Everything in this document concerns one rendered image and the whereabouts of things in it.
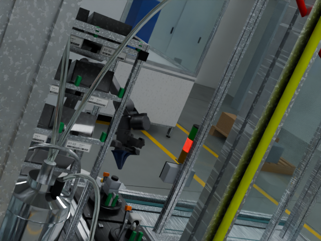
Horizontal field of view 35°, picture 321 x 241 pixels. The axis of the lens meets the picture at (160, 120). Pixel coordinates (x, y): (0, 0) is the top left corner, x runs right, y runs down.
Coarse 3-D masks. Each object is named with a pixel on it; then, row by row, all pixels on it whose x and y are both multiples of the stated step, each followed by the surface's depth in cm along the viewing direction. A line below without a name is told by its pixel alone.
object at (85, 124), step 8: (64, 112) 164; (72, 112) 165; (64, 120) 164; (80, 120) 166; (88, 120) 167; (48, 128) 172; (64, 128) 164; (72, 128) 165; (80, 128) 166; (88, 128) 167; (88, 136) 167
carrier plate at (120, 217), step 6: (72, 186) 206; (78, 186) 208; (78, 192) 204; (78, 198) 198; (120, 198) 214; (126, 204) 211; (84, 210) 191; (90, 210) 193; (120, 210) 203; (84, 216) 188; (90, 216) 189; (102, 216) 193; (108, 216) 195; (114, 216) 197; (120, 216) 199; (114, 222) 194; (120, 222) 195
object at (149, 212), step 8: (128, 200) 221; (136, 200) 224; (136, 208) 223; (144, 208) 224; (152, 208) 226; (160, 208) 228; (144, 216) 220; (152, 216) 223; (144, 224) 213; (152, 224) 216; (160, 240) 202; (168, 240) 203; (176, 240) 205
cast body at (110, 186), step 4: (108, 176) 200; (112, 176) 199; (116, 176) 201; (108, 180) 199; (112, 180) 198; (116, 180) 199; (104, 184) 202; (108, 184) 199; (112, 184) 198; (116, 184) 198; (120, 184) 199; (104, 188) 201; (108, 188) 198; (112, 188) 199; (116, 188) 199; (108, 192) 198; (112, 192) 198; (116, 192) 199; (112, 196) 198
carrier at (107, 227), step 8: (88, 224) 184; (96, 224) 185; (104, 224) 187; (112, 224) 190; (120, 224) 192; (96, 232) 180; (104, 232) 182; (112, 232) 180; (120, 232) 175; (128, 232) 180; (136, 232) 176; (144, 232) 194; (96, 240) 176; (104, 240) 177; (112, 240) 177; (120, 240) 177; (128, 240) 177; (136, 240) 178; (144, 240) 181
